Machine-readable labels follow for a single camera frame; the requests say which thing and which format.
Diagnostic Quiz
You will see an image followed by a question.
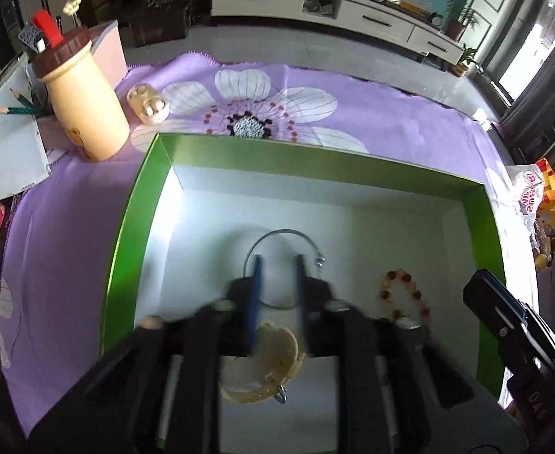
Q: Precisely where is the small grey calculator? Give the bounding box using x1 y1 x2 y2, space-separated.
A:
19 21 47 52

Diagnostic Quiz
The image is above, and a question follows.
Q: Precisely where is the green pencil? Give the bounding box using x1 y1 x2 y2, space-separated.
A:
9 88 39 109
0 106 47 117

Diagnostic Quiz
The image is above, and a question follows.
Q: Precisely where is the white paper folder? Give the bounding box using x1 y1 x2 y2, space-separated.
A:
0 64 51 204

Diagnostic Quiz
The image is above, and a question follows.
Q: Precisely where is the beige bottle-shaped pen holder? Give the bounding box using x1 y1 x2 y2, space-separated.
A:
32 26 131 162

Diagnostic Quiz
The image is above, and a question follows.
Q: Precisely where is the grey curtain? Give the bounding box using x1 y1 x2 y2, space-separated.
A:
483 33 555 164

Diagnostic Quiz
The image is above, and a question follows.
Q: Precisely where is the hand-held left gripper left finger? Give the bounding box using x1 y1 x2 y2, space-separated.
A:
27 254 265 454

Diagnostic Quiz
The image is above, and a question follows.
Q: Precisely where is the green cardboard box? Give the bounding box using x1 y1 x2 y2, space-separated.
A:
99 132 505 454

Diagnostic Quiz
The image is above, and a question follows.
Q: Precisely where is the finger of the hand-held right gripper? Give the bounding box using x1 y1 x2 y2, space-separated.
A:
488 274 555 356
463 269 550 370

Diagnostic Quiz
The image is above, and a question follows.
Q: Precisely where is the purple floral cloth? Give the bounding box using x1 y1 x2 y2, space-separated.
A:
0 52 538 436

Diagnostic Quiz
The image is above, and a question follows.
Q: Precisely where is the red bead bracelet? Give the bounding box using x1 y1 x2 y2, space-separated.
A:
378 269 432 329

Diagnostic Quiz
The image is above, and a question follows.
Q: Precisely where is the cream paw toy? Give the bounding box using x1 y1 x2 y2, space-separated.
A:
127 84 171 126

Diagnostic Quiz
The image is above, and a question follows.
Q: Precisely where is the dark planter with plant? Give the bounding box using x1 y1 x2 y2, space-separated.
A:
130 0 199 48

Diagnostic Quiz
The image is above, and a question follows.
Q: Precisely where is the yellow orange packet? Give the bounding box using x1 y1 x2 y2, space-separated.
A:
535 157 555 205

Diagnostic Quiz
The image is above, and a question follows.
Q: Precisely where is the tall potted plant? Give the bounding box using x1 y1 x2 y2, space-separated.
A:
446 2 481 42

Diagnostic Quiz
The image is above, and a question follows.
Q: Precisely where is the cream wrist watch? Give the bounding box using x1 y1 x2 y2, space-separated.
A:
218 322 309 405

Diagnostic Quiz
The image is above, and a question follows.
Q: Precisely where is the red handled tool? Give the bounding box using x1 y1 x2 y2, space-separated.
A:
33 10 65 53

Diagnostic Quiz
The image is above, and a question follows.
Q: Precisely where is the white printed plastic bag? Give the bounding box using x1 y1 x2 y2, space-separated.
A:
509 163 549 243

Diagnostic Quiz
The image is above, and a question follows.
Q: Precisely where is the cream figurine stick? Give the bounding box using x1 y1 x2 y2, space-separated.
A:
63 0 84 29

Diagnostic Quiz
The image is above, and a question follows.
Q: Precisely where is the small potted plant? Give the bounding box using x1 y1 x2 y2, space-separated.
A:
452 45 485 77

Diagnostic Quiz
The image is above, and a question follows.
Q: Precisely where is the silver bangle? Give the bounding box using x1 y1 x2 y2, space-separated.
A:
243 229 326 310

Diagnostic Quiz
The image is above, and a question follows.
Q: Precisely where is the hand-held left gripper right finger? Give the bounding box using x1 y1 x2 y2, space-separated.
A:
296 253 476 454

